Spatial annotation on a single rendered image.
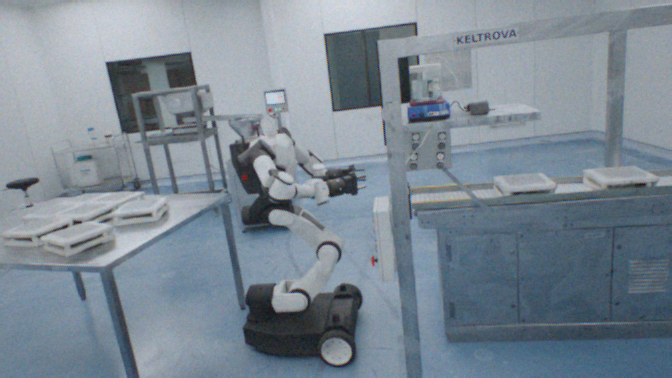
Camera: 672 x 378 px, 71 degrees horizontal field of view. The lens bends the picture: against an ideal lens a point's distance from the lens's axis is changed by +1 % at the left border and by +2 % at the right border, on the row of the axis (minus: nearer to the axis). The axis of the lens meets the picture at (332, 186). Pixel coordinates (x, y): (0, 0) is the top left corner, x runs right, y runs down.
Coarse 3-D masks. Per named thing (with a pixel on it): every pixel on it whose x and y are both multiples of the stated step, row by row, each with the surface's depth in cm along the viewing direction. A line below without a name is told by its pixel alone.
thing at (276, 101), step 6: (270, 90) 473; (276, 90) 473; (282, 90) 473; (264, 96) 475; (270, 96) 474; (276, 96) 474; (282, 96) 474; (270, 102) 476; (276, 102) 476; (282, 102) 476; (270, 108) 477; (276, 108) 478; (282, 108) 478; (288, 108) 482
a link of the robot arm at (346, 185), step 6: (348, 174) 236; (354, 174) 234; (336, 180) 231; (342, 180) 234; (348, 180) 233; (354, 180) 234; (342, 186) 230; (348, 186) 233; (354, 186) 235; (342, 192) 231; (348, 192) 234; (354, 192) 235
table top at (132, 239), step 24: (168, 216) 266; (192, 216) 263; (0, 240) 259; (120, 240) 234; (144, 240) 230; (0, 264) 223; (24, 264) 218; (48, 264) 213; (72, 264) 209; (96, 264) 206
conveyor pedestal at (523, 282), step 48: (480, 240) 239; (528, 240) 236; (576, 240) 233; (624, 240) 229; (480, 288) 246; (528, 288) 243; (576, 288) 239; (624, 288) 236; (480, 336) 255; (528, 336) 251; (576, 336) 247; (624, 336) 244
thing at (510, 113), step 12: (492, 108) 239; (504, 108) 233; (516, 108) 228; (528, 108) 223; (408, 120) 231; (420, 120) 226; (432, 120) 223; (444, 120) 218; (456, 120) 216; (468, 120) 216; (480, 120) 215; (492, 120) 214; (504, 120) 214; (516, 120) 213; (528, 120) 212; (408, 132) 221
